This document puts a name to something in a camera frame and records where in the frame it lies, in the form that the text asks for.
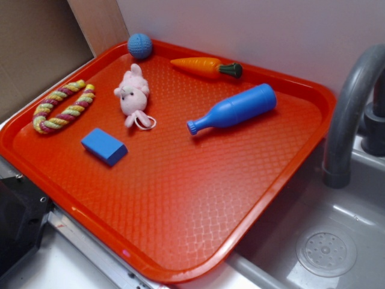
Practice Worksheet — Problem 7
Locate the pink plush bunny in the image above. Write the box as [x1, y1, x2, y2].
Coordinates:
[114, 64, 157, 131]

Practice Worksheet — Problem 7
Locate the blue textured ball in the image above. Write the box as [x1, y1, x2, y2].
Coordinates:
[128, 33, 153, 60]

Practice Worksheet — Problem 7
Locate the orange toy carrot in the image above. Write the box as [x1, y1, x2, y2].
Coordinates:
[170, 57, 243, 79]

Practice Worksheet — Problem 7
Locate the grey toy faucet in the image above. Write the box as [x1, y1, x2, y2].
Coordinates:
[322, 44, 384, 188]

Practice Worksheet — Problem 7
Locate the multicolour rope toy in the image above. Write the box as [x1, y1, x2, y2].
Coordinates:
[32, 79, 96, 134]

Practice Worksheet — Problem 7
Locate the brown cardboard panel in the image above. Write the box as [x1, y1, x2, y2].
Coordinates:
[1, 1, 93, 121]

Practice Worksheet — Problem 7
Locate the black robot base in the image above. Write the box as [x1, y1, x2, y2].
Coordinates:
[1, 176, 52, 280]

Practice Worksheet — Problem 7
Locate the red plastic tray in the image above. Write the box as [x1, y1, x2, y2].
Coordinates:
[1, 41, 336, 284]

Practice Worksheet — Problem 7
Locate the grey toy sink basin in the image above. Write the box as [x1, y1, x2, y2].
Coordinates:
[227, 137, 384, 288]

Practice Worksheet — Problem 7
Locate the blue wooden block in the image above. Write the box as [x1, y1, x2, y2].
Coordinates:
[81, 128, 128, 167]

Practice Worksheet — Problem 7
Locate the blue plastic bottle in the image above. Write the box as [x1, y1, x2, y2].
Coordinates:
[187, 84, 277, 135]

